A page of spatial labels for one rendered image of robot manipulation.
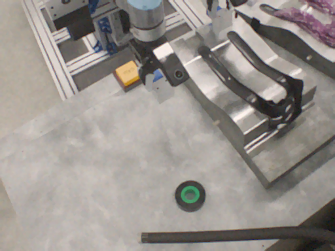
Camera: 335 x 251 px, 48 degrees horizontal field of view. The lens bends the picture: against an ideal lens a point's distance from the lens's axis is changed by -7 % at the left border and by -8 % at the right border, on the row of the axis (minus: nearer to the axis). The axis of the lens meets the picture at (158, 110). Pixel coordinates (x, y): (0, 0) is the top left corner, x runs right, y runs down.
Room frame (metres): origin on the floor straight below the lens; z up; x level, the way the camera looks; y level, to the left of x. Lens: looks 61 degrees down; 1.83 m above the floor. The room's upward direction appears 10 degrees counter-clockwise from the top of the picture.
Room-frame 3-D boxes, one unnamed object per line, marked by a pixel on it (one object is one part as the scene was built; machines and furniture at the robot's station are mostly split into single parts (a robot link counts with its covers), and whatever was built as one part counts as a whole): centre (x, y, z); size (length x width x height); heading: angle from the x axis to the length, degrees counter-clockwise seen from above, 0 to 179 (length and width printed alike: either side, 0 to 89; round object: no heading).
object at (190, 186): (0.30, -0.04, 0.82); 0.08 x 0.08 x 0.04
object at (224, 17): (0.83, -0.22, 0.91); 0.13 x 0.05 x 0.05; 23
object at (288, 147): (0.56, -0.27, 0.87); 0.50 x 0.26 x 0.14; 23
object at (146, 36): (0.58, -0.01, 1.17); 0.08 x 0.08 x 0.05
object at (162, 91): (0.60, 0.00, 0.93); 0.13 x 0.05 x 0.05; 23
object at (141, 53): (0.59, -0.01, 1.09); 0.09 x 0.08 x 0.12; 23
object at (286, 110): (0.58, -0.27, 0.92); 0.35 x 0.16 x 0.09; 23
